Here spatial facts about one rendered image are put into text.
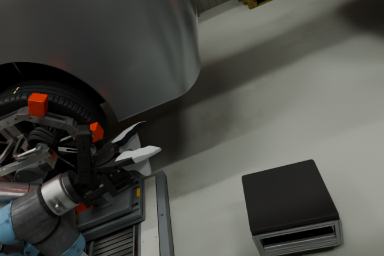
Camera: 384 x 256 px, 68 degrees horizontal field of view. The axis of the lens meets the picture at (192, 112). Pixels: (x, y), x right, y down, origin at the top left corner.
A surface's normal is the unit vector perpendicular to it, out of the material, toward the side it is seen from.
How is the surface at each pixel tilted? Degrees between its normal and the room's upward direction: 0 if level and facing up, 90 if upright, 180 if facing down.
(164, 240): 0
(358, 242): 0
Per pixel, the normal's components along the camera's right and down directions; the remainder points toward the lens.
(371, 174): -0.35, -0.76
